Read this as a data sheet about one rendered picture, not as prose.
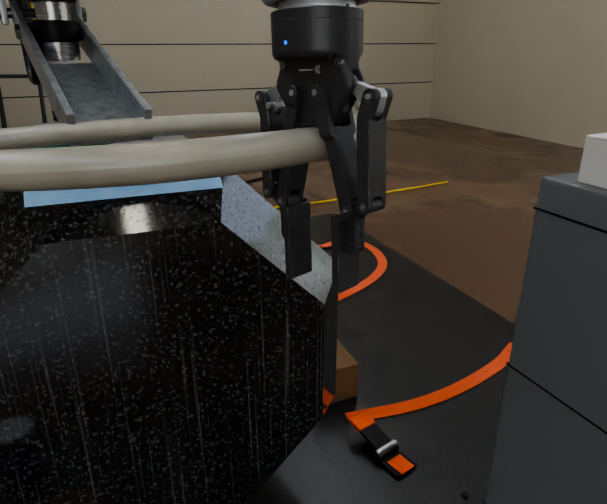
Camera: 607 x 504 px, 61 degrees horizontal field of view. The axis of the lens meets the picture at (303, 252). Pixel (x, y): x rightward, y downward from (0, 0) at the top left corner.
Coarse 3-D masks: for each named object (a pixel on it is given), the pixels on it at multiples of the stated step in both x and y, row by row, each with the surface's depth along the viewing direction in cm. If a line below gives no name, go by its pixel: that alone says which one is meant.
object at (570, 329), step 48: (576, 192) 87; (576, 240) 88; (528, 288) 100; (576, 288) 90; (528, 336) 102; (576, 336) 91; (528, 384) 104; (576, 384) 93; (528, 432) 106; (576, 432) 95; (528, 480) 108; (576, 480) 96
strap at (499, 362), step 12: (372, 252) 266; (384, 264) 251; (372, 276) 239; (360, 288) 227; (504, 348) 183; (504, 360) 176; (480, 372) 169; (492, 372) 169; (456, 384) 164; (468, 384) 164; (432, 396) 158; (444, 396) 158; (372, 408) 153; (384, 408) 153; (396, 408) 153; (408, 408) 153; (420, 408) 153; (348, 420) 148
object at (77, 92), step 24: (24, 24) 103; (96, 48) 98; (48, 72) 84; (72, 72) 98; (96, 72) 99; (120, 72) 89; (48, 96) 86; (72, 96) 88; (96, 96) 90; (120, 96) 89; (72, 120) 73; (72, 144) 75
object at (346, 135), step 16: (320, 96) 41; (320, 112) 42; (352, 112) 44; (320, 128) 42; (336, 128) 42; (352, 128) 44; (336, 144) 42; (352, 144) 44; (336, 160) 43; (352, 160) 43; (336, 176) 43; (352, 176) 43; (336, 192) 43; (352, 192) 43; (352, 208) 43
